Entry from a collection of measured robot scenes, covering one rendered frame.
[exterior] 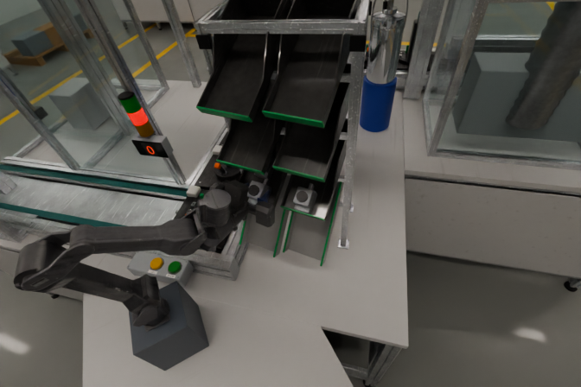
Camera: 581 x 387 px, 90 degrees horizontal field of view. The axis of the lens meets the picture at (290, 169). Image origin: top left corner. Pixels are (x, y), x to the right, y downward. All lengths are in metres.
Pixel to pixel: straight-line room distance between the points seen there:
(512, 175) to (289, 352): 1.16
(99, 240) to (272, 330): 0.62
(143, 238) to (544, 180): 1.50
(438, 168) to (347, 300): 0.74
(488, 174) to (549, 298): 1.05
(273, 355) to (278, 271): 0.26
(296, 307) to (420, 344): 1.06
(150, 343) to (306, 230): 0.52
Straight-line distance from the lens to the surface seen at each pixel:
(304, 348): 1.03
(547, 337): 2.27
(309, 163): 0.71
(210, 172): 1.33
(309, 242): 0.98
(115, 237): 0.65
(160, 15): 6.35
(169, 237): 0.66
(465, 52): 1.26
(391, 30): 1.37
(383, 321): 1.07
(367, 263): 1.13
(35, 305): 2.74
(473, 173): 1.52
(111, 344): 1.23
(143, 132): 1.13
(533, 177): 1.61
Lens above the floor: 1.87
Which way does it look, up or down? 46 degrees down
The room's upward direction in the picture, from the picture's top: 8 degrees counter-clockwise
